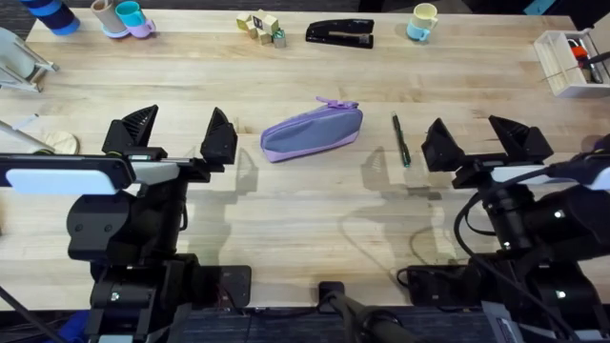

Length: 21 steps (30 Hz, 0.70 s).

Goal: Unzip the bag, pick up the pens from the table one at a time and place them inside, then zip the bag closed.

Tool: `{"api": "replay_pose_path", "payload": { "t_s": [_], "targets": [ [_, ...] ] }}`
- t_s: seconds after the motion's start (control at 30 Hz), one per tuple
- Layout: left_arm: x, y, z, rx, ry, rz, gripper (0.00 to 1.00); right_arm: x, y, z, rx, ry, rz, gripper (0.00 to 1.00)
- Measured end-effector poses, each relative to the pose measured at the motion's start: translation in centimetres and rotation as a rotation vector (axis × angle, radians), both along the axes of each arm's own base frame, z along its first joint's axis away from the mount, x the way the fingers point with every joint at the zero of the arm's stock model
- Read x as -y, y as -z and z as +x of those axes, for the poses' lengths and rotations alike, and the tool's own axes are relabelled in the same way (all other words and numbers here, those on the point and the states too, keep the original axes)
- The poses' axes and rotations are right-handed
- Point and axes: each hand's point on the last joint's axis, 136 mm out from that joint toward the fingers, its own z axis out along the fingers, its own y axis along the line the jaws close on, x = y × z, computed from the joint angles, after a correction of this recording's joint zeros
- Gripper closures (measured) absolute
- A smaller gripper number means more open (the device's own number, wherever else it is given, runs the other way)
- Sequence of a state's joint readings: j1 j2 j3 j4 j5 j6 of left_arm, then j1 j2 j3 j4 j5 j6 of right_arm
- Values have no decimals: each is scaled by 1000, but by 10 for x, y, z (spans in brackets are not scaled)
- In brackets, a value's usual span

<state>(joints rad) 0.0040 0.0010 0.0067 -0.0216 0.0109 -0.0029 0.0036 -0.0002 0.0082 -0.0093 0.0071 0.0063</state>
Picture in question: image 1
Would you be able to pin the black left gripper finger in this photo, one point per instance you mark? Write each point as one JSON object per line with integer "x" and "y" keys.
{"x": 220, "y": 140}
{"x": 133, "y": 128}

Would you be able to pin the heap of wooden toy blocks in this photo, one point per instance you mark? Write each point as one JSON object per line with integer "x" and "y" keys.
{"x": 261, "y": 25}

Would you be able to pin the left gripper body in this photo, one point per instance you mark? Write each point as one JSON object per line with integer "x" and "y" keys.
{"x": 157, "y": 172}

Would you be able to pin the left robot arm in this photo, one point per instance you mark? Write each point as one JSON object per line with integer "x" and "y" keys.
{"x": 119, "y": 228}

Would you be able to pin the white frame stand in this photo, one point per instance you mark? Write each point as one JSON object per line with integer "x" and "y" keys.
{"x": 19, "y": 62}

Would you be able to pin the dark green pen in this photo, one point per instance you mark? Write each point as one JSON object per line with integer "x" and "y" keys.
{"x": 401, "y": 140}

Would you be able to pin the lavender cup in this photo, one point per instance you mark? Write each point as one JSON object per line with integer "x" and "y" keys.
{"x": 142, "y": 29}

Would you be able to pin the black camera pole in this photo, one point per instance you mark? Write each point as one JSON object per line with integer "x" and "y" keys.
{"x": 352, "y": 309}

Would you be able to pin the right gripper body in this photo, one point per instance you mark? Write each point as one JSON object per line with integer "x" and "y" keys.
{"x": 476, "y": 174}

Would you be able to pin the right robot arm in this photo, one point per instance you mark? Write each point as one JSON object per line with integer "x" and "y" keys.
{"x": 548, "y": 224}

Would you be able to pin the teal cup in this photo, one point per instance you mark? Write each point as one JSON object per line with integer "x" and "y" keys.
{"x": 129, "y": 13}

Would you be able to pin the tan cup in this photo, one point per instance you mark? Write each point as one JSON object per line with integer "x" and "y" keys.
{"x": 107, "y": 13}

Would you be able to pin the purple grey zip bag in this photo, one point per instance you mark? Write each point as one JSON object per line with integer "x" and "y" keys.
{"x": 310, "y": 132}

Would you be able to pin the blue striped cylinder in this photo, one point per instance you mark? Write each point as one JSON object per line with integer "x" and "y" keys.
{"x": 52, "y": 13}

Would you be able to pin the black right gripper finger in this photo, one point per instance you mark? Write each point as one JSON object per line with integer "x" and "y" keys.
{"x": 441, "y": 147}
{"x": 524, "y": 140}

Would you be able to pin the pale yellow cup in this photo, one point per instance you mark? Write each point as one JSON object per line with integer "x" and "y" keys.
{"x": 425, "y": 15}

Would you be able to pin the thin metal rod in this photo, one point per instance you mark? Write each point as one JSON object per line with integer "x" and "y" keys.
{"x": 21, "y": 135}

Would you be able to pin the black stapler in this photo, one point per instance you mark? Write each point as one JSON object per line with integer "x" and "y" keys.
{"x": 340, "y": 32}

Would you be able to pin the light blue cup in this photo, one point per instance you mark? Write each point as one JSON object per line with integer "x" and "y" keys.
{"x": 415, "y": 33}

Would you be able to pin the white box with tools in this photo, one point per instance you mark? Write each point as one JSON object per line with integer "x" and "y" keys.
{"x": 567, "y": 64}

